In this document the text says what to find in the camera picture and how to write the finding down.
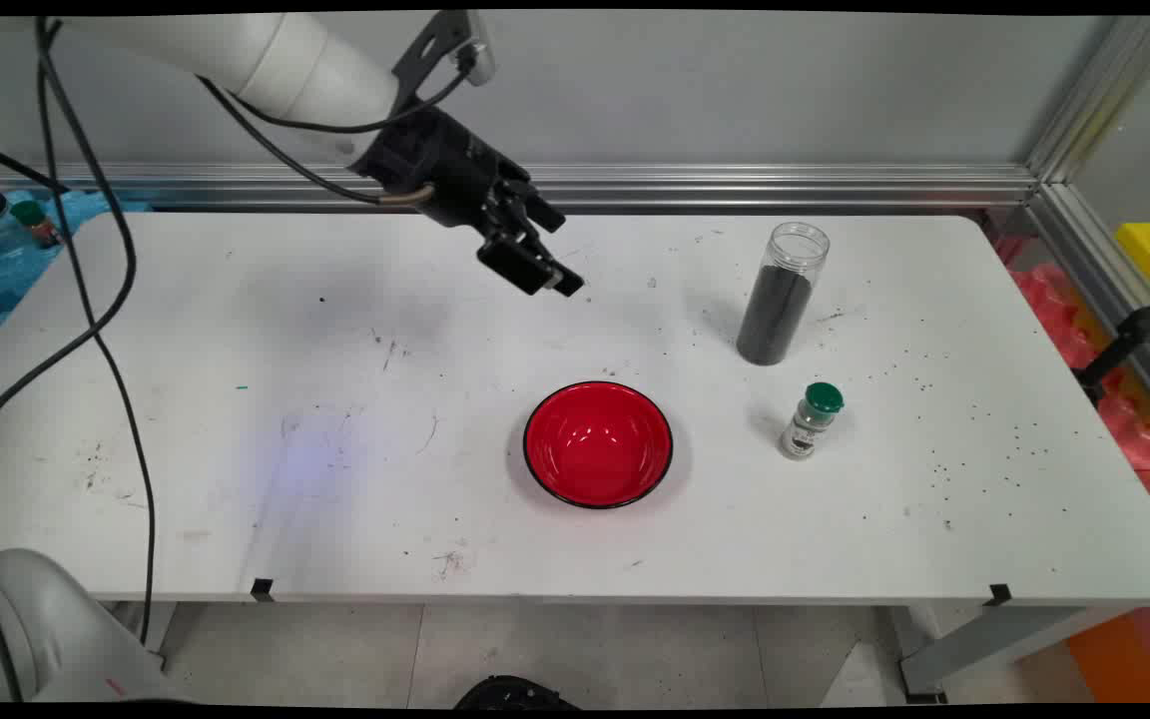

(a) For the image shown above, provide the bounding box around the thin black cable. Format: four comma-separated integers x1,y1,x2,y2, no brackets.
36,20,433,645

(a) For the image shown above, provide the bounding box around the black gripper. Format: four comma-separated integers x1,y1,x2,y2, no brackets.
350,105,587,299

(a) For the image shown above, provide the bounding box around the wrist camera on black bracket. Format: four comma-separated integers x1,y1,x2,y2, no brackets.
393,12,496,101

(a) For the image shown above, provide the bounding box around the horizontal aluminium frame rail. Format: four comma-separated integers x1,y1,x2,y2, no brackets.
0,163,1040,213

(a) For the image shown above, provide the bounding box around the grey table leg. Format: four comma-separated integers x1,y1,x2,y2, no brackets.
889,602,1135,703

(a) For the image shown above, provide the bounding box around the clear jar with black seeds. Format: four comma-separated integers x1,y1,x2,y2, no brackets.
736,222,832,366

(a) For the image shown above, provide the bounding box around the black stand pole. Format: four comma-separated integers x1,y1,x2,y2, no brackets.
1074,280,1150,405

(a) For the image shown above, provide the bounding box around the upright aluminium frame post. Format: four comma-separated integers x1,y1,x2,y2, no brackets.
1026,15,1150,183

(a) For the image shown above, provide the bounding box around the side aluminium frame rail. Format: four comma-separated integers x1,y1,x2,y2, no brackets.
1026,183,1150,435

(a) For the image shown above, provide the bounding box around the black object on floor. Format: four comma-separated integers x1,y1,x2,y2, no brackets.
453,675,581,710

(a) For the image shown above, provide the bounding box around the red plastic bag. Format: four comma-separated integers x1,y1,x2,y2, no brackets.
994,235,1150,545

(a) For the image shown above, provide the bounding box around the black background cable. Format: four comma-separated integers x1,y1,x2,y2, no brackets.
0,137,72,196

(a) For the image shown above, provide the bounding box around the spice shaker with green cap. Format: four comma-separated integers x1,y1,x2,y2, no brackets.
779,381,846,461

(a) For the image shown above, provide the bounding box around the red bowl with black rim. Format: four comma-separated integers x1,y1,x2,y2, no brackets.
522,380,675,510

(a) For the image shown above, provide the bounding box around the orange floor mat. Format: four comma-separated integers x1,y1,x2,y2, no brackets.
1066,599,1150,703

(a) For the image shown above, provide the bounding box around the small bottle with green cap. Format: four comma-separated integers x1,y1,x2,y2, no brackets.
11,200,63,250

